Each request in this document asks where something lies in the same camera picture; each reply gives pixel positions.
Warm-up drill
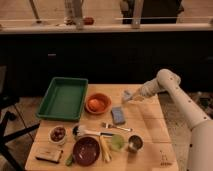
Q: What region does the red object on counter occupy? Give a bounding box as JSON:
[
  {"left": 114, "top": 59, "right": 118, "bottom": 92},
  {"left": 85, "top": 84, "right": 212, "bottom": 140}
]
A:
[{"left": 83, "top": 17, "right": 94, "bottom": 25}]

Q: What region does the small grey towel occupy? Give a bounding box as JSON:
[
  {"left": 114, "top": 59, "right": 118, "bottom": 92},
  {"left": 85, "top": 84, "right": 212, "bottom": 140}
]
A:
[{"left": 122, "top": 90, "right": 133, "bottom": 103}]

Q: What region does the green lid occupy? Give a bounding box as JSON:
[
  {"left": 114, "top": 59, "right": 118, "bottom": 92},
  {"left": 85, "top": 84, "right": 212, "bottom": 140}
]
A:
[{"left": 110, "top": 135, "right": 125, "bottom": 151}]

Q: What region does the green vegetable piece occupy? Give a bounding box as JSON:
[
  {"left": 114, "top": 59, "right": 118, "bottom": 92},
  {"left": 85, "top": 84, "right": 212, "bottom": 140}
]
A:
[{"left": 65, "top": 154, "right": 74, "bottom": 166}]

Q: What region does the dark red bowl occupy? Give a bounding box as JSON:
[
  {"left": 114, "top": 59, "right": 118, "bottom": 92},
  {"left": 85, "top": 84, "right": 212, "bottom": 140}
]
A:
[{"left": 72, "top": 137, "right": 100, "bottom": 166}]

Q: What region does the yellow corn cob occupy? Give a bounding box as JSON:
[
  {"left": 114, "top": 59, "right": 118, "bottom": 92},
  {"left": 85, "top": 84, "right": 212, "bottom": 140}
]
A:
[{"left": 99, "top": 136, "right": 112, "bottom": 162}]

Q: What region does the orange bowl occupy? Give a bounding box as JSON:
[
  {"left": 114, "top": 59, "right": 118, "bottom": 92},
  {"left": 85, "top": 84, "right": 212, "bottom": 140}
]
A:
[{"left": 85, "top": 93, "right": 111, "bottom": 115}]

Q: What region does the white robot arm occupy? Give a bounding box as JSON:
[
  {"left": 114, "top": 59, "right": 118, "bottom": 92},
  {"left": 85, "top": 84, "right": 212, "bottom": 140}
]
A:
[{"left": 133, "top": 69, "right": 213, "bottom": 171}]

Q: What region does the green plastic tray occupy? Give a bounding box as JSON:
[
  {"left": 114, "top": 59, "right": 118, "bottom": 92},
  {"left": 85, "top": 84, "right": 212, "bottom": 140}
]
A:
[{"left": 36, "top": 77, "right": 88, "bottom": 122}]

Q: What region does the orange fruit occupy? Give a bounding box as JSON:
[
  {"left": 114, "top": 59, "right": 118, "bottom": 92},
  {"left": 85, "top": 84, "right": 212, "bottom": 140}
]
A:
[{"left": 88, "top": 99, "right": 102, "bottom": 111}]

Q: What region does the blue grey sponge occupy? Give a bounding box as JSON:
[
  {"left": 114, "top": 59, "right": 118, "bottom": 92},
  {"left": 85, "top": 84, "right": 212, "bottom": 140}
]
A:
[{"left": 111, "top": 107, "right": 125, "bottom": 125}]

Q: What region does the metal cup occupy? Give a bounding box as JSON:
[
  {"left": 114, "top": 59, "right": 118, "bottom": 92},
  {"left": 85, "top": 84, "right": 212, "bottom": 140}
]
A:
[{"left": 128, "top": 135, "right": 143, "bottom": 153}]

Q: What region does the silver fork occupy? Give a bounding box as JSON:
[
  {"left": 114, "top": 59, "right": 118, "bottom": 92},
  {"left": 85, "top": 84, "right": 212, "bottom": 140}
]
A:
[{"left": 101, "top": 122, "right": 133, "bottom": 132}]

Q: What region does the white bowl with dark food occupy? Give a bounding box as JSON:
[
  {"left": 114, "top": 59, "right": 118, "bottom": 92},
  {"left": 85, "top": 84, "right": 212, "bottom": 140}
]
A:
[{"left": 49, "top": 126, "right": 66, "bottom": 145}]

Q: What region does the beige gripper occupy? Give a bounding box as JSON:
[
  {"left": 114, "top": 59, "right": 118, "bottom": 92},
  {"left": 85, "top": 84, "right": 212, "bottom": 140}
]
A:
[{"left": 132, "top": 78, "right": 164, "bottom": 101}]

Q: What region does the white brush with black handle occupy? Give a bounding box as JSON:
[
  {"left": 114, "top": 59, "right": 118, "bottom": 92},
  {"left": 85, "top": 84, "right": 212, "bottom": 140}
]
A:
[{"left": 77, "top": 125, "right": 113, "bottom": 136}]

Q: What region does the wooden block box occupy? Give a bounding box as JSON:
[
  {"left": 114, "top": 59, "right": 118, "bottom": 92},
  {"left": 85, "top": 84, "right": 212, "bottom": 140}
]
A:
[{"left": 35, "top": 147, "right": 63, "bottom": 163}]

